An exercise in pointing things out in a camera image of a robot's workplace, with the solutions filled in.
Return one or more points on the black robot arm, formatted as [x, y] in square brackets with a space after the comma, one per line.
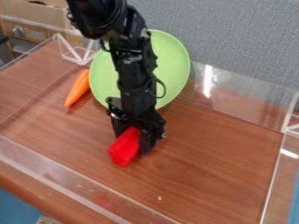
[112, 22]

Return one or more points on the green round plate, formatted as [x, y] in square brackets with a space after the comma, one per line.
[172, 71]

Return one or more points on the clear acrylic tray wall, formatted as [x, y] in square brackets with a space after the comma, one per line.
[207, 173]

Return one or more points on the red star-shaped block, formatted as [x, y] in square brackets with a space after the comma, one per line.
[124, 148]

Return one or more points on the cardboard box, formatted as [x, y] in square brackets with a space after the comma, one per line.
[47, 12]

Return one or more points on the orange toy carrot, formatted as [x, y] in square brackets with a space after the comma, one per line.
[79, 88]

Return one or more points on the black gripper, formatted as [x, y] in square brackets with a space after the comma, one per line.
[134, 110]

